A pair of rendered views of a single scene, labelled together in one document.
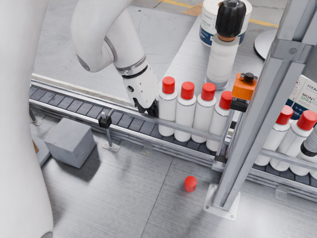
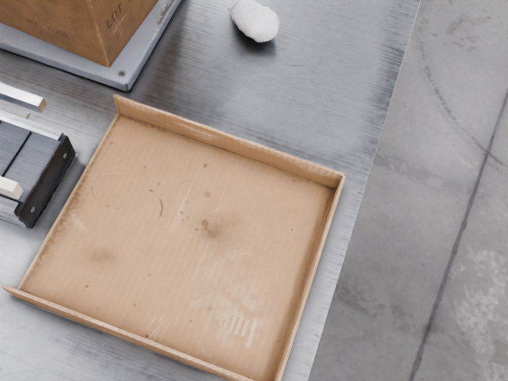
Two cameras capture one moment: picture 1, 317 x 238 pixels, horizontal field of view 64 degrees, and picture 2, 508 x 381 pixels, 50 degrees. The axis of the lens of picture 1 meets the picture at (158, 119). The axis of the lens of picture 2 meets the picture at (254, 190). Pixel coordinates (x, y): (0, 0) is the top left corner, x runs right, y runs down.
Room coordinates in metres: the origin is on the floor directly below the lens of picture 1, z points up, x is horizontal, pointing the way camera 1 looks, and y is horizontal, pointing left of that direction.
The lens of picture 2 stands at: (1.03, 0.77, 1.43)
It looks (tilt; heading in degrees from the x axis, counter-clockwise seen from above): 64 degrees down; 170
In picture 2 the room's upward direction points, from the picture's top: 9 degrees clockwise
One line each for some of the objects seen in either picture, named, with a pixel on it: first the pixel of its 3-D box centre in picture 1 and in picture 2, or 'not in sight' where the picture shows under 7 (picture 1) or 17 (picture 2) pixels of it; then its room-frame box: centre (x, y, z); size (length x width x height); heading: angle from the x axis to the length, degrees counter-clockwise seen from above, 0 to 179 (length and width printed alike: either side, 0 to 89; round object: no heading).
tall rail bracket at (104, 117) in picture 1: (110, 125); not in sight; (0.50, 0.15, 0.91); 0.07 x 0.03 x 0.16; 159
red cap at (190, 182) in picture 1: (190, 183); not in sight; (0.34, -0.09, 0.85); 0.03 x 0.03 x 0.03
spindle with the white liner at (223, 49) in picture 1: (224, 47); not in sight; (0.73, -0.22, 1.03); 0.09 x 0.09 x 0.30
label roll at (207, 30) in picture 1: (223, 21); not in sight; (1.05, -0.28, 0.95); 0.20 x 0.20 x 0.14
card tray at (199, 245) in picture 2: not in sight; (187, 233); (0.81, 0.74, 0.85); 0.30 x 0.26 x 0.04; 69
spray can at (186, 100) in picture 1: (185, 113); not in sight; (0.48, -0.07, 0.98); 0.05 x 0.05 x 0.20
